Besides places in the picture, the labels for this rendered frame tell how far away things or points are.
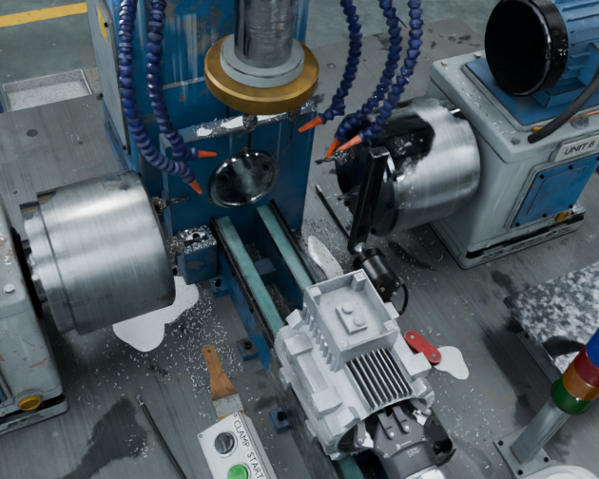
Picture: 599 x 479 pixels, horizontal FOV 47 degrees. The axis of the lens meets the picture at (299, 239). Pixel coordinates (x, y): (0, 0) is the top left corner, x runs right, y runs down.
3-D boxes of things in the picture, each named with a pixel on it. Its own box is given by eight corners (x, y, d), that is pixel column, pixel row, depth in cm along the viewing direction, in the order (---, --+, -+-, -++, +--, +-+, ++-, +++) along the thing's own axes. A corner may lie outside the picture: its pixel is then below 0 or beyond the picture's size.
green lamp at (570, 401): (543, 387, 111) (553, 373, 108) (572, 374, 113) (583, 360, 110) (567, 419, 108) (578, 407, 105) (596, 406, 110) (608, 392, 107)
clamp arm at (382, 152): (344, 245, 131) (366, 146, 111) (358, 241, 132) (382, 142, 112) (353, 259, 129) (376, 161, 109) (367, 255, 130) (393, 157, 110)
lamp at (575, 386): (553, 373, 108) (565, 359, 104) (583, 360, 110) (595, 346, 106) (578, 407, 105) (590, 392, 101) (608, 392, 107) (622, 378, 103)
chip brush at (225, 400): (195, 351, 136) (195, 349, 135) (219, 344, 138) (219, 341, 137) (226, 446, 124) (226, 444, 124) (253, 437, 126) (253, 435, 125)
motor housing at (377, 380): (269, 369, 122) (276, 309, 107) (364, 334, 128) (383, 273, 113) (318, 472, 111) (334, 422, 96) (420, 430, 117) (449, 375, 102)
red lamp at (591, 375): (565, 359, 104) (576, 344, 101) (595, 346, 106) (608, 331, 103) (590, 392, 101) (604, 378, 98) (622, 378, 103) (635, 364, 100)
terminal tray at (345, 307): (299, 314, 111) (302, 288, 106) (357, 294, 115) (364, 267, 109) (332, 376, 105) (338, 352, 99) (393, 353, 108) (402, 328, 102)
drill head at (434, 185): (292, 187, 150) (302, 96, 131) (450, 143, 164) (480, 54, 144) (345, 275, 137) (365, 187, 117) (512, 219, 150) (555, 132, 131)
